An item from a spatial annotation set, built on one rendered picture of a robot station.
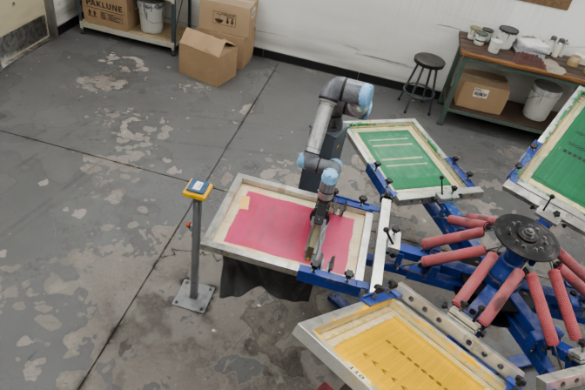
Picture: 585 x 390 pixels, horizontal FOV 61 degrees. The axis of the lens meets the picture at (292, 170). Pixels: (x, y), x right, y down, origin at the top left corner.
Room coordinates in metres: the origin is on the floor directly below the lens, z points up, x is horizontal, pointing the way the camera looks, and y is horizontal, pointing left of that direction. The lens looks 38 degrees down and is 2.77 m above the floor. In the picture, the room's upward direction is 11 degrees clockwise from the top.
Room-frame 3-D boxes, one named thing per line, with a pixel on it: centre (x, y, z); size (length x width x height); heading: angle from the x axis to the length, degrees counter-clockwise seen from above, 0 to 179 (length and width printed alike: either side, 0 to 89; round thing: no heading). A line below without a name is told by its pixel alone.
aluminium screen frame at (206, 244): (1.86, -0.06, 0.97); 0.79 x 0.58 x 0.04; 83
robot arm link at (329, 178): (1.87, -0.18, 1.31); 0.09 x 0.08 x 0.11; 169
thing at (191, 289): (2.04, 0.49, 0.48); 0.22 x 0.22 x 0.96; 83
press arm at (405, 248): (1.79, -0.61, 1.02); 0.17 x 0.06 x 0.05; 83
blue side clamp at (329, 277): (1.55, -0.26, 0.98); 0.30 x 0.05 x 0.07; 83
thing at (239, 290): (1.66, 0.02, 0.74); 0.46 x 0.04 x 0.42; 83
